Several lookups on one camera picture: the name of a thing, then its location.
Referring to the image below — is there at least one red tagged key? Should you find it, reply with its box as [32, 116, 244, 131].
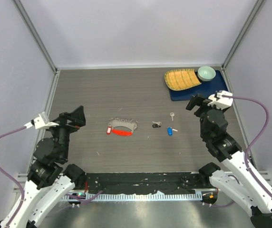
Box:
[107, 126, 112, 135]

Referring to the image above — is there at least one white slotted cable duct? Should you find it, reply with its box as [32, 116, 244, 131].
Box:
[93, 191, 202, 202]

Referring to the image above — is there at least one light green bowl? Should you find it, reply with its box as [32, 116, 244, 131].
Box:
[197, 66, 216, 82]

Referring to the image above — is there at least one right aluminium frame post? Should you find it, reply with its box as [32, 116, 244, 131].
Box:
[222, 0, 266, 70]

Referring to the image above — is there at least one aluminium frame post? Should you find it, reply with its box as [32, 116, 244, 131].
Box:
[222, 0, 266, 70]
[12, 0, 58, 74]

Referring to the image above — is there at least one blue tagged key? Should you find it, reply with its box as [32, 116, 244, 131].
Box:
[167, 127, 178, 136]

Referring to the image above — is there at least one dark blue tray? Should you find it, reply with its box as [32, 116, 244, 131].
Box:
[169, 70, 229, 101]

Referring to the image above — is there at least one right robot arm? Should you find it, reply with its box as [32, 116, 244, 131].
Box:
[186, 90, 272, 228]

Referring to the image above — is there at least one plain silver key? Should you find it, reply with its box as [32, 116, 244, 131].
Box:
[170, 113, 175, 121]

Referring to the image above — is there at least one black tagged key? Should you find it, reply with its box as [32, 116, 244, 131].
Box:
[152, 122, 162, 128]

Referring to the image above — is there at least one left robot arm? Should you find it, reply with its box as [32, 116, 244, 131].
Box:
[0, 105, 86, 228]

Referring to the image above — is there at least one yellow woven bamboo plate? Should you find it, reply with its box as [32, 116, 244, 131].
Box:
[164, 68, 201, 91]

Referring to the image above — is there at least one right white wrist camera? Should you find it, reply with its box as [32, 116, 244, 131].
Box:
[208, 90, 233, 110]

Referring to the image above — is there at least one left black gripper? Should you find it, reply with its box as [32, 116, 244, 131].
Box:
[47, 105, 87, 161]

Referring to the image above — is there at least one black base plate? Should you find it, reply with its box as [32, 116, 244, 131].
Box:
[85, 172, 210, 195]

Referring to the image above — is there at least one left aluminium frame post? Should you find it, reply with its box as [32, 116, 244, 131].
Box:
[12, 0, 58, 74]

